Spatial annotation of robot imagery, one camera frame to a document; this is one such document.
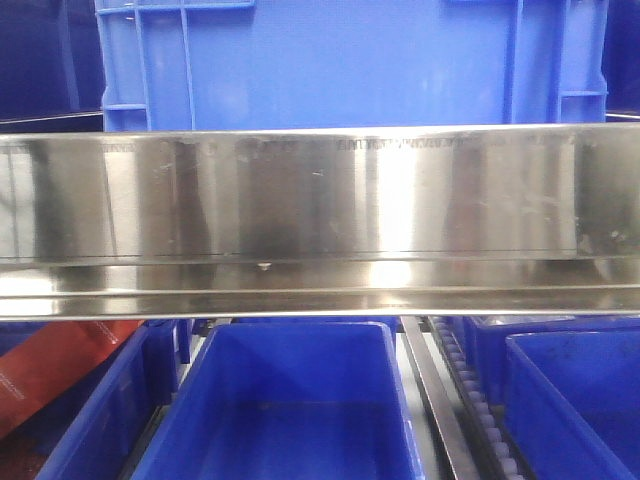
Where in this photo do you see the stainless steel shelf rail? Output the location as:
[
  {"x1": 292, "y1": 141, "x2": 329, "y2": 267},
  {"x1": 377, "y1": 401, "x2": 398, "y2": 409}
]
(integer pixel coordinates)
[{"x1": 1, "y1": 123, "x2": 639, "y2": 320}]

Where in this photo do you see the blue left bin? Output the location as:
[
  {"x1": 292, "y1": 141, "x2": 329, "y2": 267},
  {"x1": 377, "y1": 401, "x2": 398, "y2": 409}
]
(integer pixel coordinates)
[{"x1": 37, "y1": 320, "x2": 180, "y2": 479}]

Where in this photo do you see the blue bin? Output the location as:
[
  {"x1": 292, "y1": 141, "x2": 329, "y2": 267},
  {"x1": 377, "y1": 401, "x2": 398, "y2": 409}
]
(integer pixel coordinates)
[
  {"x1": 133, "y1": 322, "x2": 424, "y2": 479},
  {"x1": 37, "y1": 320, "x2": 180, "y2": 479},
  {"x1": 462, "y1": 314, "x2": 639, "y2": 405},
  {"x1": 505, "y1": 330, "x2": 639, "y2": 479}
]

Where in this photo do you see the red foil pouch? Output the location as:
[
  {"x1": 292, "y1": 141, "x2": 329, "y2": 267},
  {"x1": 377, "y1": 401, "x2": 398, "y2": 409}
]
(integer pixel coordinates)
[{"x1": 1, "y1": 320, "x2": 142, "y2": 437}]

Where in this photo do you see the large light blue crate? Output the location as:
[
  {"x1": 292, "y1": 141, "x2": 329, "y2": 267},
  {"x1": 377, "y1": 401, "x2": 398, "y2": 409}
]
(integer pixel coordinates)
[{"x1": 95, "y1": 1, "x2": 609, "y2": 131}]

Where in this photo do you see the blue centre bin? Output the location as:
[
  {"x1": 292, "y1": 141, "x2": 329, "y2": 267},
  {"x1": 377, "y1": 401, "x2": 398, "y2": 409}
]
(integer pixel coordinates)
[{"x1": 133, "y1": 322, "x2": 424, "y2": 479}]

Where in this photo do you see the steel roller track rail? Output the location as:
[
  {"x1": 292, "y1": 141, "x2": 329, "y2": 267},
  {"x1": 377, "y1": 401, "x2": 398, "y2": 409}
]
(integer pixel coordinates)
[{"x1": 398, "y1": 315, "x2": 534, "y2": 479}]

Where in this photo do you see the blue far right bin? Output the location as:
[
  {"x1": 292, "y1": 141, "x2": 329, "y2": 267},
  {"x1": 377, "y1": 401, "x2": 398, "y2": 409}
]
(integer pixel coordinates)
[{"x1": 462, "y1": 314, "x2": 639, "y2": 405}]

